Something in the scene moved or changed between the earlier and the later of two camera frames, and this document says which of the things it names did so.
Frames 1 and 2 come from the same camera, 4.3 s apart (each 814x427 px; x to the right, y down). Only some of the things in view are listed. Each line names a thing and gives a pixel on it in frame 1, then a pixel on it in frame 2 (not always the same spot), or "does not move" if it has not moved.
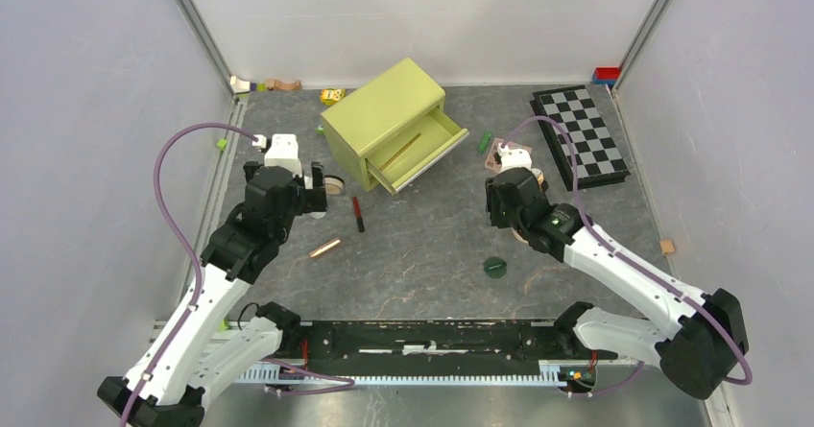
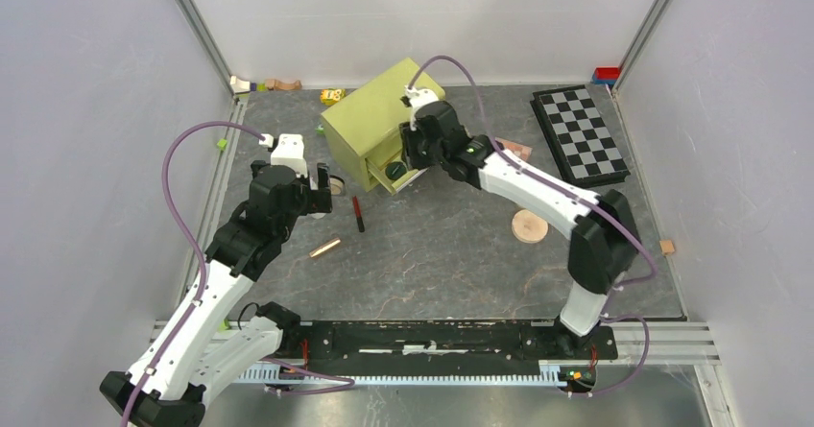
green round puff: [494, 267] → [395, 170]
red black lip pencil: [360, 220] does not move
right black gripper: [492, 200] → [410, 152]
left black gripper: [311, 199] does not move
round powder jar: [333, 185] does not move
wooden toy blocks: [242, 85] does not move
